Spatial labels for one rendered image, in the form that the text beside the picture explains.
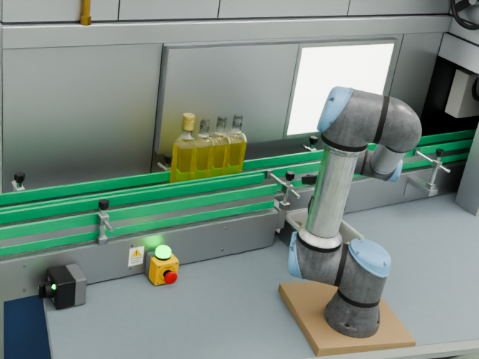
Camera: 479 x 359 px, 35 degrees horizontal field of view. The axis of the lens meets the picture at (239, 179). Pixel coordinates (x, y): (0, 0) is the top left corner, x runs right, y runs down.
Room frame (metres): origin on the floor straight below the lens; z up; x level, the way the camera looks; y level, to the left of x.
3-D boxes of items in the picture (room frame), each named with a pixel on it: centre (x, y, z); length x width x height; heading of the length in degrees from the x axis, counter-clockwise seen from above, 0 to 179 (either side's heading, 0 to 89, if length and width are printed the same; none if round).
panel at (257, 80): (2.38, -0.10, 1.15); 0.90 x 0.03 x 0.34; 125
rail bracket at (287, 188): (2.09, -0.14, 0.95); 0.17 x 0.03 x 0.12; 35
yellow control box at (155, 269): (1.79, 0.18, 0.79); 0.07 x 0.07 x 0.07; 35
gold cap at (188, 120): (2.03, 0.17, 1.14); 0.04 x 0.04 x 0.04
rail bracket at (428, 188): (2.46, -0.66, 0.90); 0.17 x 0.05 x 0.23; 35
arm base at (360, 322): (1.70, -0.36, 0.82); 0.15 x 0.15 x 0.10
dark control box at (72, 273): (1.62, 0.41, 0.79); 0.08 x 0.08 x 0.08; 35
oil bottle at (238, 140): (2.13, 0.03, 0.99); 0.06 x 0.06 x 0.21; 35
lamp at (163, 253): (1.79, 0.18, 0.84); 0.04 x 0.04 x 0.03
